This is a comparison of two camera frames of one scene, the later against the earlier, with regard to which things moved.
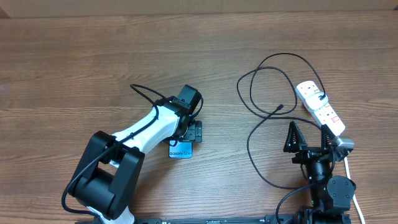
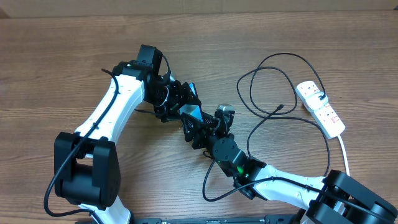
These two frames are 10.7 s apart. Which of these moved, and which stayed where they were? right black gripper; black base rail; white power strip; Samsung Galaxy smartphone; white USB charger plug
Moved: right black gripper; Samsung Galaxy smartphone
Stayed: white power strip; white USB charger plug; black base rail
